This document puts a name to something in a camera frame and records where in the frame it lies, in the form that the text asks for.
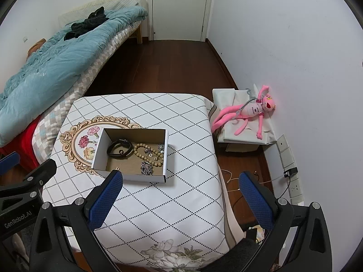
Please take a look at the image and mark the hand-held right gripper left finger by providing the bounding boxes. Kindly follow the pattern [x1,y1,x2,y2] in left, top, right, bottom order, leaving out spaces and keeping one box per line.
[28,170,124,272]

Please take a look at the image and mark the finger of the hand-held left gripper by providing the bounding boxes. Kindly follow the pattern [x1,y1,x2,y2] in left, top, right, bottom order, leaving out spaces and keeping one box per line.
[0,151,20,176]
[0,159,57,206]

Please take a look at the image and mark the beige under cloth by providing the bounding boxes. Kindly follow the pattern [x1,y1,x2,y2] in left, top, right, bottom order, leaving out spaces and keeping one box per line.
[218,161,245,248]

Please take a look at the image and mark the cardboard box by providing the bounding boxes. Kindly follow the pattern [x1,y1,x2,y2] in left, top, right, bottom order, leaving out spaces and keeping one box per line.
[91,128,169,183]

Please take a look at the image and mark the grey wall switch panel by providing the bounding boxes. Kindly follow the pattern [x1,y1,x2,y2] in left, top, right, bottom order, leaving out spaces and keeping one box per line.
[276,134,295,170]

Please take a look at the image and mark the brown pillow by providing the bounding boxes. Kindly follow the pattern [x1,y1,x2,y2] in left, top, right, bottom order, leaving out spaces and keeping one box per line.
[27,38,46,57]

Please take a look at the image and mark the wooden bead bracelet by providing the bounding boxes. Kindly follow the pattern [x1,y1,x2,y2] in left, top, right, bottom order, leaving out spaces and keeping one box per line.
[133,143,164,167]

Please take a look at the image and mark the white floor cable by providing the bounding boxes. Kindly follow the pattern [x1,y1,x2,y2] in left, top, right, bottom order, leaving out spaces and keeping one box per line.
[221,169,284,194]

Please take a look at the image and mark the bed with blue duvet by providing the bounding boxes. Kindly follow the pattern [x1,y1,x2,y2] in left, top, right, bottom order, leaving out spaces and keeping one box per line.
[0,7,148,145]

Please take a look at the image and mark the white door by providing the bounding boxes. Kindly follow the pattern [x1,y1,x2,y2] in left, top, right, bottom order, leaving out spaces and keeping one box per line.
[148,0,216,42]

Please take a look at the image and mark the black smart band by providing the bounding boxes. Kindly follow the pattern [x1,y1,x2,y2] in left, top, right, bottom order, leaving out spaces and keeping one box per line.
[107,139,134,158]

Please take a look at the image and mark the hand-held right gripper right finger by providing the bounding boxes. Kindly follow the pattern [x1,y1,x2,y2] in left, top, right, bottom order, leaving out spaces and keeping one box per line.
[238,171,332,272]

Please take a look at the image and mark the white wall socket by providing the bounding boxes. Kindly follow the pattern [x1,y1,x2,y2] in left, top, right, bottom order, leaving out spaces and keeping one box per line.
[288,177,303,199]

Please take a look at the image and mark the black charger cable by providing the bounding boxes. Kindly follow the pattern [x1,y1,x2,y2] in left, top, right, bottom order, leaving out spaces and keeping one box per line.
[279,176,292,199]

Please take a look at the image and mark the red cloth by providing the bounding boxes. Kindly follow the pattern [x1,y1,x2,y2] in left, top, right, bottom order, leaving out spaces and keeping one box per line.
[0,119,40,168]

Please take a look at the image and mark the black clothing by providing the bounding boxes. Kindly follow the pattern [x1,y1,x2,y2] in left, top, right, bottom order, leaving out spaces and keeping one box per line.
[64,6,110,41]

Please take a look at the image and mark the pink plush toy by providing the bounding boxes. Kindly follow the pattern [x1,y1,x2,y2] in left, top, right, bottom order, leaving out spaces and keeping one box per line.
[210,84,276,140]

